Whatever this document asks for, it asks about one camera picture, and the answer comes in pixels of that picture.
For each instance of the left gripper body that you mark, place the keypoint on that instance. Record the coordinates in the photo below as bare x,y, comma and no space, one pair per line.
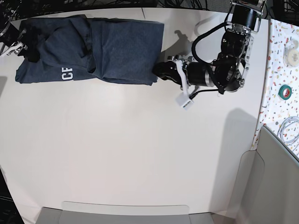
191,72

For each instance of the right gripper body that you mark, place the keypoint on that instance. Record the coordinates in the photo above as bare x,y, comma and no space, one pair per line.
11,40

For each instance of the dark blue t-shirt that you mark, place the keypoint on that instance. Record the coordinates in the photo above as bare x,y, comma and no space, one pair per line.
77,48

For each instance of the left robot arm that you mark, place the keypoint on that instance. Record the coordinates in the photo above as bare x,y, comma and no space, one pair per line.
228,71

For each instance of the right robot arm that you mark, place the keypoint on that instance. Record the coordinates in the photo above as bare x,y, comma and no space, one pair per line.
8,10

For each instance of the green tape roll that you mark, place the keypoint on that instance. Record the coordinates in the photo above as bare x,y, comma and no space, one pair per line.
285,92

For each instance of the terrazzo patterned side table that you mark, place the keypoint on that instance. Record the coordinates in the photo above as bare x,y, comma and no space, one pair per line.
280,116

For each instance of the clear tape dispenser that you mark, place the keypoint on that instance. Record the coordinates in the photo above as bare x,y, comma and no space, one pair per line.
291,54

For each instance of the grey chair right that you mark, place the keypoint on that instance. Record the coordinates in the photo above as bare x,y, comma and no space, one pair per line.
266,189

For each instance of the grey chair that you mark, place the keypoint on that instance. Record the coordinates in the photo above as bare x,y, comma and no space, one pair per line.
88,213
266,189

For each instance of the grey chair bottom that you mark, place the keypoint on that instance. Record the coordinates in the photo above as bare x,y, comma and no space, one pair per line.
88,213

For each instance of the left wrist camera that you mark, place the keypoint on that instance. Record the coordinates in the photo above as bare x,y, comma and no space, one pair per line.
184,101

